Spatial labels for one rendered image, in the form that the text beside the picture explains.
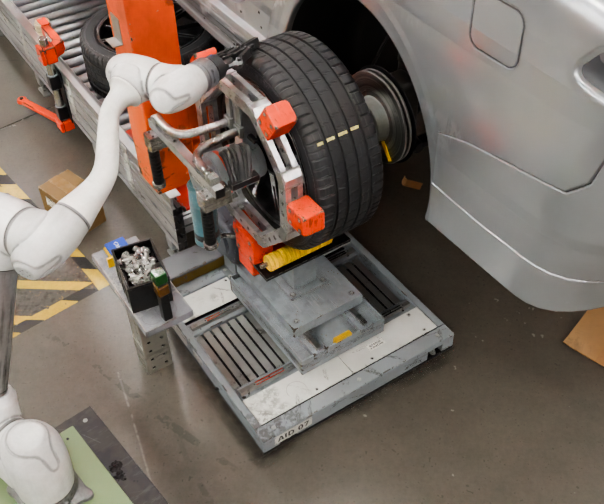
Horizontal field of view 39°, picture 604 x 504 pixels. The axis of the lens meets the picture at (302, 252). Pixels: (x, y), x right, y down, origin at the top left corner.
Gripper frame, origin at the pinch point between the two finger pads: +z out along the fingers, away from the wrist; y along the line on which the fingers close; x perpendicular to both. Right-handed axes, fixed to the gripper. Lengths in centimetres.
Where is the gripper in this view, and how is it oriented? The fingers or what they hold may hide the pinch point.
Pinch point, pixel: (250, 45)
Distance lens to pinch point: 255.5
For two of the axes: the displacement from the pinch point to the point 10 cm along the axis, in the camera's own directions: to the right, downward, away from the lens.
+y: 8.3, 1.6, -5.4
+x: -1.7, -8.4, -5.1
